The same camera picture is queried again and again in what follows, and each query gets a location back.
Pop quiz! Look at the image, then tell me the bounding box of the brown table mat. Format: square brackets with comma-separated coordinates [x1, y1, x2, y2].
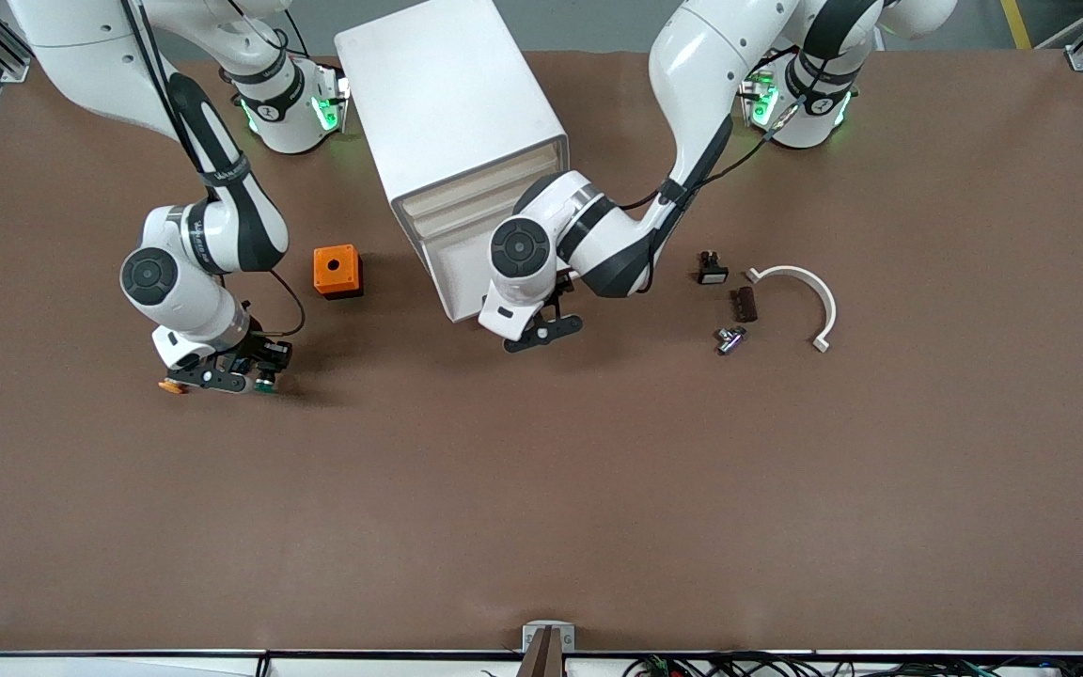
[0, 47, 1083, 654]

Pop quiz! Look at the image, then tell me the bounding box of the white table edge rail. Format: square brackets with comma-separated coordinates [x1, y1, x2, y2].
[0, 649, 1083, 677]

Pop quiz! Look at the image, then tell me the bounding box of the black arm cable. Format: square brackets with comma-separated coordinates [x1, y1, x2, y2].
[617, 94, 808, 212]
[126, 0, 307, 338]

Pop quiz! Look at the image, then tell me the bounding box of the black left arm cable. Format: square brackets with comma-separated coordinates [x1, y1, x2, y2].
[617, 94, 808, 212]

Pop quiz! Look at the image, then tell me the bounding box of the grey metal mounting plate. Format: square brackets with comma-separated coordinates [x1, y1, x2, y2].
[522, 622, 576, 653]

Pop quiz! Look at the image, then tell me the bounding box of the orange box with hole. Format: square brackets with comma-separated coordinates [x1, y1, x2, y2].
[313, 244, 364, 300]

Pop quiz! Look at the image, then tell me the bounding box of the white curved bracket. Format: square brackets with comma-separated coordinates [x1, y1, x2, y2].
[746, 265, 838, 354]

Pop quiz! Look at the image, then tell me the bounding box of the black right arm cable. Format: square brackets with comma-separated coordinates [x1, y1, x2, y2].
[126, 0, 307, 338]

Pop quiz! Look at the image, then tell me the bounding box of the black cable bundle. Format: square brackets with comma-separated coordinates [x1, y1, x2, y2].
[621, 653, 1083, 677]

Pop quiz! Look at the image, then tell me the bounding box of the black base cable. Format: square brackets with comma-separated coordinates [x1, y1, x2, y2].
[255, 5, 312, 59]

